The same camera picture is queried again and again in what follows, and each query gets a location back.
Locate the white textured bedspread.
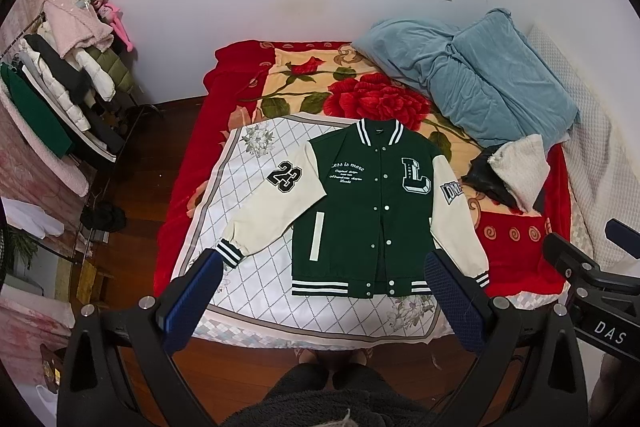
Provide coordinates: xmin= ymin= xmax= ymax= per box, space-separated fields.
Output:
xmin=527 ymin=26 xmax=639 ymax=269

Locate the pink floral cover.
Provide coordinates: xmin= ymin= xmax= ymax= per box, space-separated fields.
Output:
xmin=0 ymin=107 xmax=85 ymax=230

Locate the pink clothes hanger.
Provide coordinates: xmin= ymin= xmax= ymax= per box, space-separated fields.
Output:
xmin=98 ymin=2 xmax=134 ymax=52

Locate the white puffer jacket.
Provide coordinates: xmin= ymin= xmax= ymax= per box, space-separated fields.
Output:
xmin=18 ymin=37 xmax=116 ymax=138

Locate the pink fluffy garment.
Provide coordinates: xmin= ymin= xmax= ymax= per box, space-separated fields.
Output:
xmin=41 ymin=0 xmax=114 ymax=58

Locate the blue folded quilt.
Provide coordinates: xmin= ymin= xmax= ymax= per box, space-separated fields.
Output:
xmin=352 ymin=9 xmax=579 ymax=150

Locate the white knit cloth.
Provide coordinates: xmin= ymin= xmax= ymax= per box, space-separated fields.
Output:
xmin=488 ymin=134 xmax=550 ymax=212

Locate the green folded sweater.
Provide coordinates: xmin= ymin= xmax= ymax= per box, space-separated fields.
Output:
xmin=1 ymin=63 xmax=72 ymax=158

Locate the white diamond pattern sheet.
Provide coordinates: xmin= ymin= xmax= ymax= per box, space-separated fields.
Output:
xmin=172 ymin=113 xmax=451 ymax=350

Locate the black folded garment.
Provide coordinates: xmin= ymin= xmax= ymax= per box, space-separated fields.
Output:
xmin=25 ymin=34 xmax=90 ymax=106

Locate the green white varsity jacket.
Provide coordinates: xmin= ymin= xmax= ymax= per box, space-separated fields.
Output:
xmin=215 ymin=119 xmax=489 ymax=299

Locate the olive green puffer jacket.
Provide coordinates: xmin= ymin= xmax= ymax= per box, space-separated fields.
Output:
xmin=86 ymin=46 xmax=134 ymax=95

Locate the red rose floral blanket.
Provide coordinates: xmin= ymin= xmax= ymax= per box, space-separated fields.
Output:
xmin=153 ymin=40 xmax=572 ymax=297

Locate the black garment on bed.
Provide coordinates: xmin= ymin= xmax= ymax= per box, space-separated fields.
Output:
xmin=461 ymin=145 xmax=518 ymax=210

